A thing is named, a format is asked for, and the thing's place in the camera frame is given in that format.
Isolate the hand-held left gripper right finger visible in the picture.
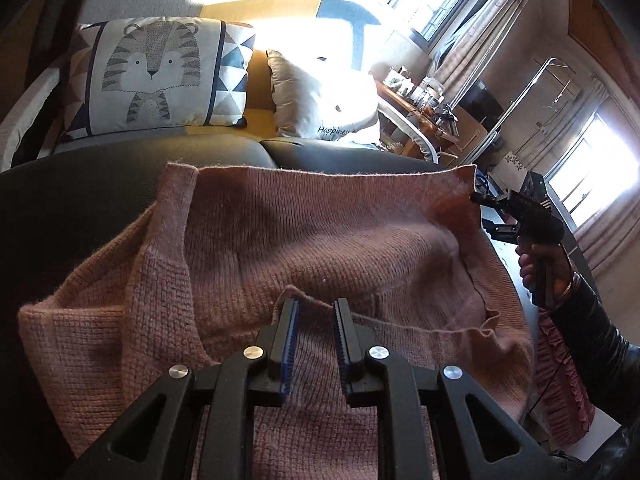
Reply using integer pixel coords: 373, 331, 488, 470
333, 298, 556, 480

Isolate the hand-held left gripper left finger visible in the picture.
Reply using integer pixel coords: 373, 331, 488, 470
62, 298, 301, 480

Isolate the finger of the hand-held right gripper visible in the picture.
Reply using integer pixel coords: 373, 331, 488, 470
482, 223, 523, 246
470, 191, 522, 212

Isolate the pink knitted sweater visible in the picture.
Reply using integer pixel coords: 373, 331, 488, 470
17, 162, 536, 480

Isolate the person's right forearm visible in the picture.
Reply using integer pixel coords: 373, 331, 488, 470
547, 272, 640, 480

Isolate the metal clothes rack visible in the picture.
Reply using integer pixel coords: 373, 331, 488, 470
480, 57, 596, 161

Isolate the person's right hand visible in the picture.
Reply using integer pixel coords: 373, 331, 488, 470
515, 242, 577, 312

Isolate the white flowered board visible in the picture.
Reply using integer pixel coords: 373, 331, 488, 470
500, 152, 531, 181

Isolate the black television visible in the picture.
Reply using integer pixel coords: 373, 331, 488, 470
457, 79, 506, 121

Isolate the cluttered wooden side table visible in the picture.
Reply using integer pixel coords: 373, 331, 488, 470
382, 65, 458, 126

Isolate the pink ruffled bed skirt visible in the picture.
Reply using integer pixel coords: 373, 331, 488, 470
532, 310, 598, 443

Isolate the beige patterned curtain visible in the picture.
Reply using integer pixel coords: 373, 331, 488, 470
430, 0, 551, 91

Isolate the grey deer print cushion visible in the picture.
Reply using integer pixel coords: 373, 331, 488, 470
265, 49, 382, 142

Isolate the tiger print cushion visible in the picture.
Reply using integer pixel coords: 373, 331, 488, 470
60, 17, 257, 142

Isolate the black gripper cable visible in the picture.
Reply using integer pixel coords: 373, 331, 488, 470
525, 345, 571, 461

